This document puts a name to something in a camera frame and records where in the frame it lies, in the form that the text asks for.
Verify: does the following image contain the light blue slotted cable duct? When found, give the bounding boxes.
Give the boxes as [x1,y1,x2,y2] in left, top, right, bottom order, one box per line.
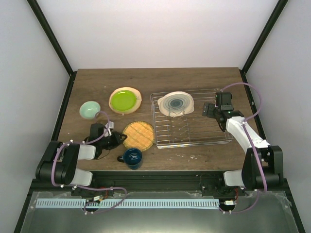
[35,199,220,210]

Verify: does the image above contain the dark blue mug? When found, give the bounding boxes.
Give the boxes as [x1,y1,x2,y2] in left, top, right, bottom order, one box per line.
[117,148,143,170]

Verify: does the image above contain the beige plate under stack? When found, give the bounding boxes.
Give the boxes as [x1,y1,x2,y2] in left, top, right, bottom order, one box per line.
[109,87,142,115]

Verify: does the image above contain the wire dish rack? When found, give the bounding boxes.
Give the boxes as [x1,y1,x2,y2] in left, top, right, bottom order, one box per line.
[150,88,233,149]

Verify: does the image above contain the lime green plate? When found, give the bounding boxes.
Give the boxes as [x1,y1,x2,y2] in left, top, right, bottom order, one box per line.
[110,90,137,112]

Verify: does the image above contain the white plate blue spiral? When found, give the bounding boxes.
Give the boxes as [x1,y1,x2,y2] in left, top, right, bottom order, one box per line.
[157,91,194,117]

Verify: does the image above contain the mint green small bowl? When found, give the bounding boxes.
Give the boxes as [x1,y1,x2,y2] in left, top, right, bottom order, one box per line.
[79,101,101,119]

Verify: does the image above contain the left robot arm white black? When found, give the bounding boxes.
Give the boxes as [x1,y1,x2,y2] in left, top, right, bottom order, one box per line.
[35,122,127,196]

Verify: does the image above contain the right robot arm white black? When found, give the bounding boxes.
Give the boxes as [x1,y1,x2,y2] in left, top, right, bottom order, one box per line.
[202,92,284,196]

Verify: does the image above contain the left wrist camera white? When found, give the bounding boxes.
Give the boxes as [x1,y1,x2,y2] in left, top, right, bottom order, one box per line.
[105,121,114,137]

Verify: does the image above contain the woven bamboo mat round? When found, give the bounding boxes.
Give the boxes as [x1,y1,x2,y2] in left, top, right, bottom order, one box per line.
[122,121,155,151]

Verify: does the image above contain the black aluminium frame base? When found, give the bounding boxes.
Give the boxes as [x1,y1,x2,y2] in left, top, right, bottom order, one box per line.
[31,169,287,197]

